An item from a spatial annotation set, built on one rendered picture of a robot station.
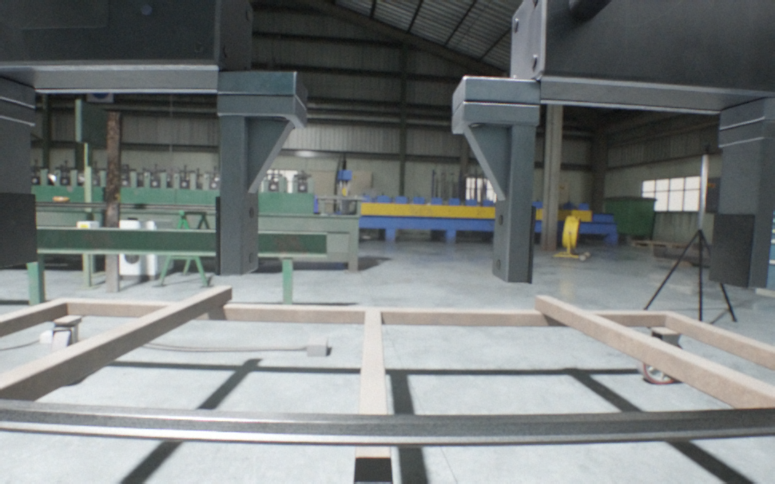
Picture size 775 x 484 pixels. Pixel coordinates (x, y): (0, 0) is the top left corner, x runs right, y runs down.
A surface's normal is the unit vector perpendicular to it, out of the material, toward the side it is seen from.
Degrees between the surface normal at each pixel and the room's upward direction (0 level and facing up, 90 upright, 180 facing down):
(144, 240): 90
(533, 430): 75
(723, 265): 90
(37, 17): 90
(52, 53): 90
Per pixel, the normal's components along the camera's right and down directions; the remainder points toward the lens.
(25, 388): 1.00, 0.04
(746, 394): -0.99, -0.02
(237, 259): 0.01, 0.07
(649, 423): 0.04, -0.18
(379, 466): 0.03, -1.00
